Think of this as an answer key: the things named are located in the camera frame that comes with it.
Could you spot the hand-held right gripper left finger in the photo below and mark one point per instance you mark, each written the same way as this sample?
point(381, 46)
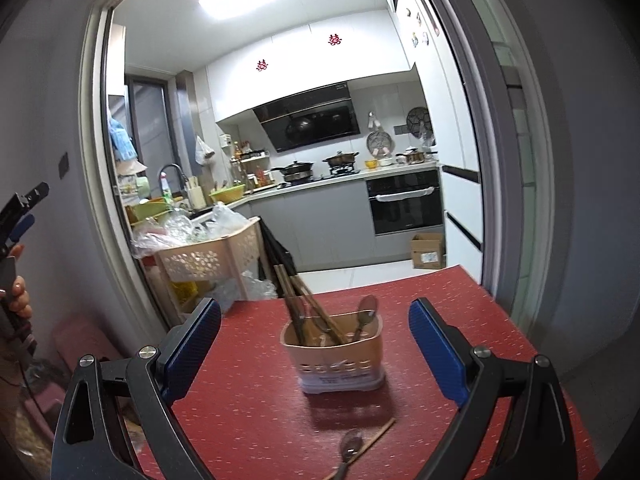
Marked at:
point(195, 345)

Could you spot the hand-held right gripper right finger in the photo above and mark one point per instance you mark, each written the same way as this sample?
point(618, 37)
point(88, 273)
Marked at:
point(440, 350)

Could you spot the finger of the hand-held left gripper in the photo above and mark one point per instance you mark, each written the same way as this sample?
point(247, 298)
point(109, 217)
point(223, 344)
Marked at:
point(22, 200)
point(22, 226)

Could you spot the beige plastic utensil holder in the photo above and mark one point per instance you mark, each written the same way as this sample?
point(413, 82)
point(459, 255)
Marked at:
point(345, 375)

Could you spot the wooden chopstick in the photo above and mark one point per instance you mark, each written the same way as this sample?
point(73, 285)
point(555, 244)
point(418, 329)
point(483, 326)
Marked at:
point(380, 432)
point(278, 282)
point(287, 282)
point(316, 306)

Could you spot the person's left hand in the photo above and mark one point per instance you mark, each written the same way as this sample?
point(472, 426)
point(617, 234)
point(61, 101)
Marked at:
point(20, 300)

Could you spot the yellow bag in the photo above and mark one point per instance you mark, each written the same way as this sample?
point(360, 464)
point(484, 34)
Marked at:
point(185, 292)

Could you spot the beige perforated basket cart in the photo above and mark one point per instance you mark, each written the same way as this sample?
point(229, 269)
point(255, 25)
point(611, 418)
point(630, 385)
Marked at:
point(200, 260)

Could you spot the cardboard box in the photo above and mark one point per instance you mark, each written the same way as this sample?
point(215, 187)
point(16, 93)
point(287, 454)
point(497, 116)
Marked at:
point(427, 252)

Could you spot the clear plastic bags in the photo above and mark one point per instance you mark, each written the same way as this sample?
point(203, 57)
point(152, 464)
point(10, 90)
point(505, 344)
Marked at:
point(200, 230)

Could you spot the blue hanging cloth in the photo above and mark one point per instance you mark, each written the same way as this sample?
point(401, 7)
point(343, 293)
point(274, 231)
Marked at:
point(122, 140)

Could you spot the dark hanging jacket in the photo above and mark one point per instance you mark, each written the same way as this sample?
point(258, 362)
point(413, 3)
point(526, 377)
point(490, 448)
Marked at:
point(277, 252)

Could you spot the yellow green basin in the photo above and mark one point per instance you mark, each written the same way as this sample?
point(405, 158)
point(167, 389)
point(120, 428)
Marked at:
point(150, 209)

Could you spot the black built-in oven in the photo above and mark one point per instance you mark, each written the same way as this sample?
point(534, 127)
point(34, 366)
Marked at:
point(405, 215)

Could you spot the spray bottle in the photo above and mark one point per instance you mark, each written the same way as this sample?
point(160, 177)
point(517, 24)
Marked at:
point(165, 189)

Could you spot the dark window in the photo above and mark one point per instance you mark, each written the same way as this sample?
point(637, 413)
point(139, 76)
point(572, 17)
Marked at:
point(150, 125)

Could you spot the countertop utensil caddy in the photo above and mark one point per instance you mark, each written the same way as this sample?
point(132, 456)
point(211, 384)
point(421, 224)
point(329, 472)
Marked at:
point(196, 196)

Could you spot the kitchen faucet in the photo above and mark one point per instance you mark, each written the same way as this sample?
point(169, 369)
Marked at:
point(172, 167)

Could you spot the green plastic basin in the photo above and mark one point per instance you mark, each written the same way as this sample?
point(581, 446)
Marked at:
point(227, 194)

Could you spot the white towel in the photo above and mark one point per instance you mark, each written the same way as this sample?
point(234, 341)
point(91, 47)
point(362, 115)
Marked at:
point(405, 193)

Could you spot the grey kitchen base cabinet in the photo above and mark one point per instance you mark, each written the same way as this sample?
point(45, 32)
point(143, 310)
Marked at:
point(320, 225)

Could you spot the white hanging plastic bag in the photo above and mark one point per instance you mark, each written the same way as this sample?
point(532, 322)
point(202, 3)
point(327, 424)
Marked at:
point(202, 152)

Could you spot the row of condiment bottles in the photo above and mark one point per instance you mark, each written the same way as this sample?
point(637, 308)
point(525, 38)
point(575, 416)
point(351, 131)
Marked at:
point(247, 160)

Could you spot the steel pot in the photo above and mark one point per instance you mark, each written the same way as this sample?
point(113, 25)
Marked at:
point(417, 157)

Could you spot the yellow bowl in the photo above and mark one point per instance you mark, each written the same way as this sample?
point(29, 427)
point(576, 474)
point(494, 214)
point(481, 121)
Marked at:
point(371, 164)

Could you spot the black wok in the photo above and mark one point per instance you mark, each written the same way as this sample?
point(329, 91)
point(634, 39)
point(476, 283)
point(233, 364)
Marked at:
point(295, 169)

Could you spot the cooking pot with lid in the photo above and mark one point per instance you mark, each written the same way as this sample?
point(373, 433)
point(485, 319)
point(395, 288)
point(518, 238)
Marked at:
point(341, 160)

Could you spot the round patterned plate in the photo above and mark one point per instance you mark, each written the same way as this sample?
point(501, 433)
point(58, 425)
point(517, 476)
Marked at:
point(378, 142)

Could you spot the white refrigerator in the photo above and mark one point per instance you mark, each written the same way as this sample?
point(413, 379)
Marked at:
point(440, 110)

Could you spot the black range hood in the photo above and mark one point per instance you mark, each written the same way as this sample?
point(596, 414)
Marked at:
point(310, 125)

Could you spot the red paper decal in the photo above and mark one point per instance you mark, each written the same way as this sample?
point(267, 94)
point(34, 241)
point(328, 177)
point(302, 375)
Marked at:
point(261, 65)
point(334, 39)

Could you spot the round wall rack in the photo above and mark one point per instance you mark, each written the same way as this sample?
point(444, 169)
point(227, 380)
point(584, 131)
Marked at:
point(418, 121)

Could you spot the grey door frame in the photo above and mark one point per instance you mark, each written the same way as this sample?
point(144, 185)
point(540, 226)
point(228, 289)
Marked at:
point(475, 110)

